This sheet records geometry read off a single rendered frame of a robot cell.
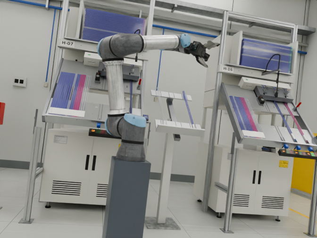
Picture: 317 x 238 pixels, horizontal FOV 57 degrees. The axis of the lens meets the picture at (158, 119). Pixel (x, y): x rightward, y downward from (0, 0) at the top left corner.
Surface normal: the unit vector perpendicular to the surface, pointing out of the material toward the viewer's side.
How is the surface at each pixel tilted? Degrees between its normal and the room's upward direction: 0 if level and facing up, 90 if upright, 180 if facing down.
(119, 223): 90
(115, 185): 90
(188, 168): 90
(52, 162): 90
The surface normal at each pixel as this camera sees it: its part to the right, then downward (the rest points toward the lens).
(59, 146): 0.19, 0.00
